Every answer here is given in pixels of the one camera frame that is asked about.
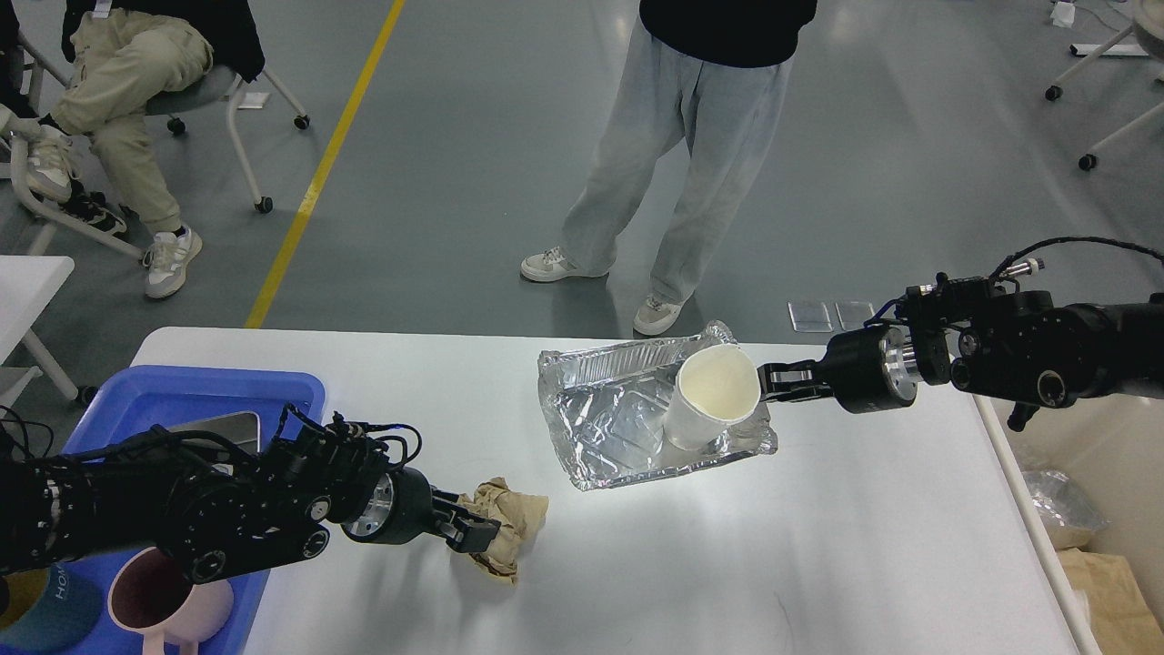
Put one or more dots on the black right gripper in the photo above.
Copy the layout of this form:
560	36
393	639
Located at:
872	369

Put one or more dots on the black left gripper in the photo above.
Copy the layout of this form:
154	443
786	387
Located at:
403	505

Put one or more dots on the brown paper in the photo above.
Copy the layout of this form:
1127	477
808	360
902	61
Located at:
520	516
1119	617

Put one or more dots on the white paper cup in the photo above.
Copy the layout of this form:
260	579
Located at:
715	389

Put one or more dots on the aluminium foil container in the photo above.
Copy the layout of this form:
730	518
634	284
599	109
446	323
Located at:
605	408

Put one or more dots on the stainless steel square tray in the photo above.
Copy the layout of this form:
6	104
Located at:
242	428

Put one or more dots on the pink ceramic mug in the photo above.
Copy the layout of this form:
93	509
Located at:
151	597

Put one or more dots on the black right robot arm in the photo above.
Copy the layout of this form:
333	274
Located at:
985	336

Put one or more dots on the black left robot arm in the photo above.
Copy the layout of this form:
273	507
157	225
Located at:
220	512

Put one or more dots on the clear plastic floor plate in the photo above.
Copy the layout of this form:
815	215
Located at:
810	316

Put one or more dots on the crumpled clear plastic bag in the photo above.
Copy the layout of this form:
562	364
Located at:
1069	517

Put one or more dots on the white plastic bin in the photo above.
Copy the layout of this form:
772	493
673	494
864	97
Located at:
1087	481

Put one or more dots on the standing person in light jeans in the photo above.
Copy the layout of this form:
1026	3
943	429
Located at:
710	75

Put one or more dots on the blue plastic tray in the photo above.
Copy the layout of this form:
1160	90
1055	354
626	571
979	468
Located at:
137	398

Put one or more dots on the brown paper in bin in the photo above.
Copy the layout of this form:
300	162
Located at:
1119	617

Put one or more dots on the dark teal mug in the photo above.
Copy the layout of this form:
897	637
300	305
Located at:
48	609

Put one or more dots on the white side table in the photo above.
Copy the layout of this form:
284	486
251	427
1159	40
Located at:
28	283

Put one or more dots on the grey office chair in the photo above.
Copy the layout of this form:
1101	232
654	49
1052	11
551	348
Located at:
220	85

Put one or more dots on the seated person in khaki trousers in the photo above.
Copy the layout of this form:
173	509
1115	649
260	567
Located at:
124	54

